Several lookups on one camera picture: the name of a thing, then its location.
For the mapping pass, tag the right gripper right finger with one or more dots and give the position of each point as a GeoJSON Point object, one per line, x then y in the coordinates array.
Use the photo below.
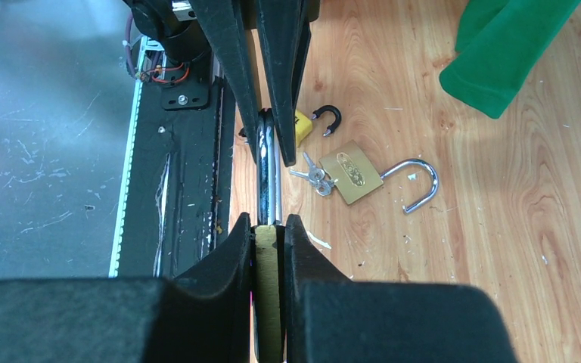
{"type": "Point", "coordinates": [331, 318]}

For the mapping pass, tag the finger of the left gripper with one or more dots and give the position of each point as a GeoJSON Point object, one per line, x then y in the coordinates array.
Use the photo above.
{"type": "Point", "coordinates": [284, 36]}
{"type": "Point", "coordinates": [223, 25]}

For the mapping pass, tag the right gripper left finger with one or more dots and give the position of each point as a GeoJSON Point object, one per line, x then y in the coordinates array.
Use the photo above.
{"type": "Point", "coordinates": [200, 316]}

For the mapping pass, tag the brass padlock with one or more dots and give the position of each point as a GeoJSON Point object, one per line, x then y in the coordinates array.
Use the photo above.
{"type": "Point", "coordinates": [349, 170]}
{"type": "Point", "coordinates": [267, 298]}

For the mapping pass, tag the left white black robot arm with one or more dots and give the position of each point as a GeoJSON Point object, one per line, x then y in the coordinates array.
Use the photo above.
{"type": "Point", "coordinates": [182, 37]}

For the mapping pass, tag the yellow black padlock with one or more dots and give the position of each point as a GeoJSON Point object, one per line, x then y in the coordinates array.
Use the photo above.
{"type": "Point", "coordinates": [303, 125]}

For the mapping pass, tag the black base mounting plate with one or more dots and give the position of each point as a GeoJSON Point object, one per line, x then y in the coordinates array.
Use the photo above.
{"type": "Point", "coordinates": [175, 189]}

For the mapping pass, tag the green garment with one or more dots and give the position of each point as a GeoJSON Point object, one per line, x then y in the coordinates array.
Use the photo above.
{"type": "Point", "coordinates": [497, 45]}

